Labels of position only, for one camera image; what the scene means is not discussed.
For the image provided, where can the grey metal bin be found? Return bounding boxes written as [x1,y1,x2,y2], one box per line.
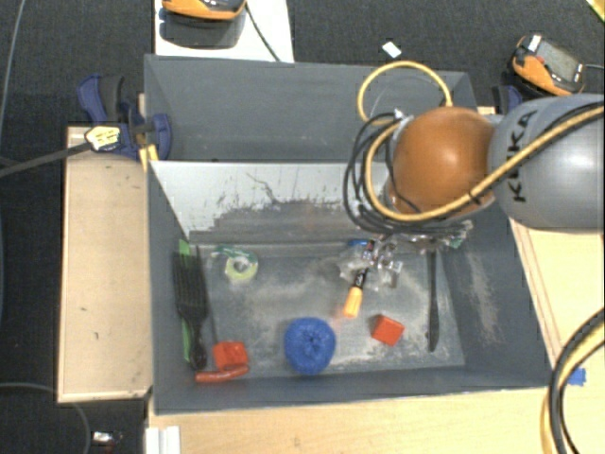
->
[143,53,554,415]

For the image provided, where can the red block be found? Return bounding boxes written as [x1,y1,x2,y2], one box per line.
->
[212,340,251,371]

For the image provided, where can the pale wood board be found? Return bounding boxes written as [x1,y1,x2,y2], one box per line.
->
[56,125,155,404]

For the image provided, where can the red toy sausage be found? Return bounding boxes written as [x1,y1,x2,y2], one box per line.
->
[194,365,251,385]

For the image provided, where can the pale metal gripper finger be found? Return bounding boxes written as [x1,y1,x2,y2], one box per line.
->
[337,246,377,279]
[374,254,406,290]

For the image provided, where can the black long utensil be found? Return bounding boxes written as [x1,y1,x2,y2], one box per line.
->
[426,247,441,354]

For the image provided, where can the blue scrubber ball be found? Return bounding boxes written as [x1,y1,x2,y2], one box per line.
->
[283,316,337,376]

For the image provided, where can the orange-red cube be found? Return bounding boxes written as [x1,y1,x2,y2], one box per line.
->
[370,314,406,348]

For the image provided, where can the green flat strip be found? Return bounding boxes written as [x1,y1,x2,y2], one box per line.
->
[178,238,201,363]

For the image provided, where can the clear tape roll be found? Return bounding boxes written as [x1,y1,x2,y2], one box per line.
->
[211,245,261,287]

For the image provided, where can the orange marker with black cap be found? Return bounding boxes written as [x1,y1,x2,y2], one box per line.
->
[340,267,372,320]

